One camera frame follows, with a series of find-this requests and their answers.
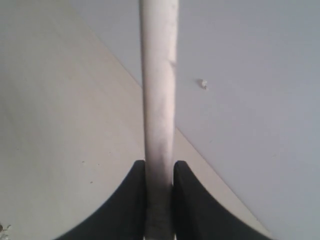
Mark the white wall hook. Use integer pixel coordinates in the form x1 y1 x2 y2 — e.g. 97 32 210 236
197 79 208 90

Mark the white paint brush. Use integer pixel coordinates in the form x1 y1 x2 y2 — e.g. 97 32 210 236
139 0 179 240

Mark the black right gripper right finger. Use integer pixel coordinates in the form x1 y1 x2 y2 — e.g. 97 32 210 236
172 160 269 240

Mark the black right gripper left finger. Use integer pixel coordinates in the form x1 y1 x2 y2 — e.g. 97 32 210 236
59 160 147 240

